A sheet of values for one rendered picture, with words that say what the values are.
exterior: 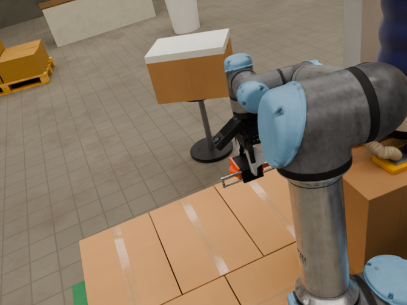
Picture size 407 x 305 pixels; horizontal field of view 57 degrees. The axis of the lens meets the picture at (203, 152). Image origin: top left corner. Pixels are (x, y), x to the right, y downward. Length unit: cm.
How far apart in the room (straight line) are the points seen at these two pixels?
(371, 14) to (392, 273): 191
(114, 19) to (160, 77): 555
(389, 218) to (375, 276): 58
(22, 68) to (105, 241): 469
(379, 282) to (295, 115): 41
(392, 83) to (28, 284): 271
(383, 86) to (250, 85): 41
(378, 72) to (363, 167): 83
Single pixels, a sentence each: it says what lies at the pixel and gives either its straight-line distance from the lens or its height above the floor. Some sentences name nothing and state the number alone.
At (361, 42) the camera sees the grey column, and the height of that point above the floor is 101.
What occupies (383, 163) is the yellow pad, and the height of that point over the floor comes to 109.
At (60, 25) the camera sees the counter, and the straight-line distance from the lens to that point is 832.
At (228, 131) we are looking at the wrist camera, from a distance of 108.
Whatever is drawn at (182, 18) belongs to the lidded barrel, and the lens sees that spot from 689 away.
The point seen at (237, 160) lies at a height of 123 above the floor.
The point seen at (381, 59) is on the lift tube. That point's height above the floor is 140.
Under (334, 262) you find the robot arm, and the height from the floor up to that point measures 138.
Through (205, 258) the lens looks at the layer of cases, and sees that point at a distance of 183.
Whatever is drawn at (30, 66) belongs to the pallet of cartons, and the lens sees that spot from 643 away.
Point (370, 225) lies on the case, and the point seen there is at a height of 96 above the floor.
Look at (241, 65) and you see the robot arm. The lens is 99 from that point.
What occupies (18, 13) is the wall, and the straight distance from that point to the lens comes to 1223.
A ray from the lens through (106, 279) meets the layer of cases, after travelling 193.
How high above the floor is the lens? 192
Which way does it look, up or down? 34 degrees down
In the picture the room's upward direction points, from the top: 14 degrees counter-clockwise
